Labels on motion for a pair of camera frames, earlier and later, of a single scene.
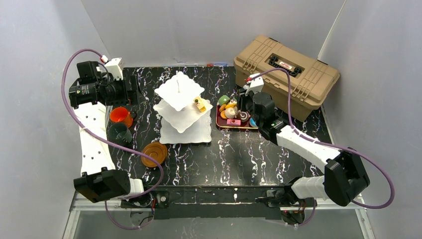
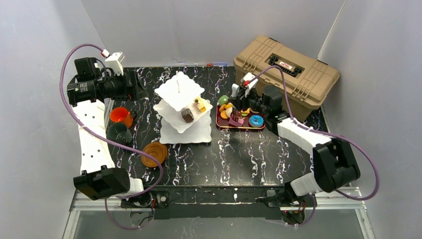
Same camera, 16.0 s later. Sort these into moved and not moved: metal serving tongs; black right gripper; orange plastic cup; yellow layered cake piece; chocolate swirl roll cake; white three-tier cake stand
Moved: chocolate swirl roll cake; metal serving tongs
Not moved: black right gripper; orange plastic cup; white three-tier cake stand; yellow layered cake piece
